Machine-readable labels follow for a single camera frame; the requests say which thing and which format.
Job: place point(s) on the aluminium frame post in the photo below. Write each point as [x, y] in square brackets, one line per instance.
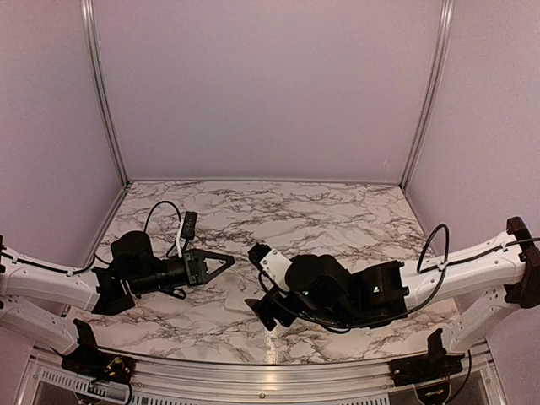
[92, 42]
[436, 71]

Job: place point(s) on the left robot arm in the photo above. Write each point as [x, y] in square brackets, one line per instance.
[105, 291]

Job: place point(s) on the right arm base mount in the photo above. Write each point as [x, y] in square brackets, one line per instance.
[421, 368]

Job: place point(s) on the front aluminium rail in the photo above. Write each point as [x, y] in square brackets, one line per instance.
[175, 381]

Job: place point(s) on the right aluminium frame post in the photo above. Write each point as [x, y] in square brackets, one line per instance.
[436, 71]

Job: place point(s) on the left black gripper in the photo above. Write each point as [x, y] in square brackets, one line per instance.
[194, 260]

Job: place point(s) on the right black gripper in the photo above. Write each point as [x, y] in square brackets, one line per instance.
[271, 300]

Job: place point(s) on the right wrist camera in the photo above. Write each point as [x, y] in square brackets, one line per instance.
[271, 263]

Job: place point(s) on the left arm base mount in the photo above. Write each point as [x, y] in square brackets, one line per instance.
[101, 366]

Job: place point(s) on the left aluminium frame post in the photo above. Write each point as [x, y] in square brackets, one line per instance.
[92, 42]

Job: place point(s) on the white remote control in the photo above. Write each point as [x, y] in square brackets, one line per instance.
[236, 303]

